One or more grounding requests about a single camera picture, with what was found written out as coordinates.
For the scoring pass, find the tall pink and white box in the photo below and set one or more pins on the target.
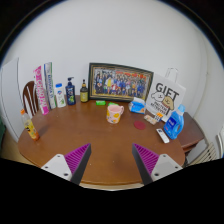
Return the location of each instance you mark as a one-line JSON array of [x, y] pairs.
[[41, 91]]

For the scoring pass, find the orange juice bottle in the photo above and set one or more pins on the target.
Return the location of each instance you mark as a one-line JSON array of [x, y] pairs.
[[30, 127]]

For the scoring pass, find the blue tissue pack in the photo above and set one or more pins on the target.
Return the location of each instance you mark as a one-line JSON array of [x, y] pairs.
[[137, 106]]

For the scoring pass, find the dark blue pump bottle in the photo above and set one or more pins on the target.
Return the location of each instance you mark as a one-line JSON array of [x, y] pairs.
[[70, 95]]

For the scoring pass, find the white refrigerator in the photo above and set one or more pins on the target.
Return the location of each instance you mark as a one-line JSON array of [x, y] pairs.
[[11, 96]]

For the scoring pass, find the small snack packet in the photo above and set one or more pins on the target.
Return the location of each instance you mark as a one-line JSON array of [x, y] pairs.
[[150, 119]]

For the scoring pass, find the brown wooden side table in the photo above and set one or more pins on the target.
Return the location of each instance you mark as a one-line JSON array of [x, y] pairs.
[[191, 131]]

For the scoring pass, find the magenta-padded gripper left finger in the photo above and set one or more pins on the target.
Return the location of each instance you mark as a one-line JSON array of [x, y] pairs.
[[60, 165]]

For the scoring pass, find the framed group photo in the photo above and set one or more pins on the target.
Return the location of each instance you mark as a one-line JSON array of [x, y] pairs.
[[119, 82]]

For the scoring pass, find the white radiator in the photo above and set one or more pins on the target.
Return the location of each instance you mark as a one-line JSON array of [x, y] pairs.
[[205, 155]]

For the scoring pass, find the white paper gift bag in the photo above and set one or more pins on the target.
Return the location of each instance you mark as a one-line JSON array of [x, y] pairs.
[[165, 95]]

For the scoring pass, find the puzzle cube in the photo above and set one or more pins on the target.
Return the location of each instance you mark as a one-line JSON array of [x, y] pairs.
[[158, 117]]

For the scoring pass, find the blue detergent bottle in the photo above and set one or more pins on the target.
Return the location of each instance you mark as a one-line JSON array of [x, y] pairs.
[[174, 125]]

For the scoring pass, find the dark wooden chair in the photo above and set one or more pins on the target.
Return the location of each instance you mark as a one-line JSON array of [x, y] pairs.
[[29, 93]]

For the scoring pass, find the tall white and green box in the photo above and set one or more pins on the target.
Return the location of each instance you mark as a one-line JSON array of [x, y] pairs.
[[50, 86]]

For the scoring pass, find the flat round red coaster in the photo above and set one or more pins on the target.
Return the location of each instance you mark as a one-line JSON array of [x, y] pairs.
[[140, 125]]

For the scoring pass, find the white shampoo bottle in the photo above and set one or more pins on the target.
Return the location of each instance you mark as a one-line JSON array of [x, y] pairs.
[[60, 98]]

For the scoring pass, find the white remote control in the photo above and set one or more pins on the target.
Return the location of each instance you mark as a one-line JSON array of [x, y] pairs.
[[162, 135]]

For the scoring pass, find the pink mug with orange prints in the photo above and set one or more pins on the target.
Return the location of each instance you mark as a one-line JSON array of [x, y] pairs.
[[113, 115]]

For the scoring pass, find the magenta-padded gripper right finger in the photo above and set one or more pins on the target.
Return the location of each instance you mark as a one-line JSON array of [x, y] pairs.
[[164, 165]]

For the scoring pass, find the dark bottle with yellow label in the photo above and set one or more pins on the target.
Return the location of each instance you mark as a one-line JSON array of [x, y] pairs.
[[84, 95]]

